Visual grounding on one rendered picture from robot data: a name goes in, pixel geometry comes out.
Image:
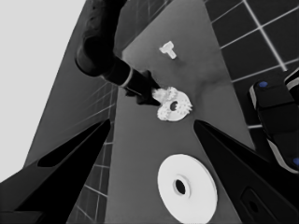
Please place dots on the dark robot body block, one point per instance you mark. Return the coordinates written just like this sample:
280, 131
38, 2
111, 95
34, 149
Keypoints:
274, 105

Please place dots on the large thick white disc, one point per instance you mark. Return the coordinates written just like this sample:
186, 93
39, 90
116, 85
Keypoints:
199, 199

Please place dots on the small white toothed gear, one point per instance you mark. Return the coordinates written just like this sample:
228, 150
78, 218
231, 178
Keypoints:
164, 115
172, 91
159, 95
187, 109

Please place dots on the small white T-shaped piece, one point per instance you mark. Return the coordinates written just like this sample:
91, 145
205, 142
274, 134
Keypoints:
168, 49

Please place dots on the white round carrier with pins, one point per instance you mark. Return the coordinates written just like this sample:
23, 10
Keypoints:
175, 117

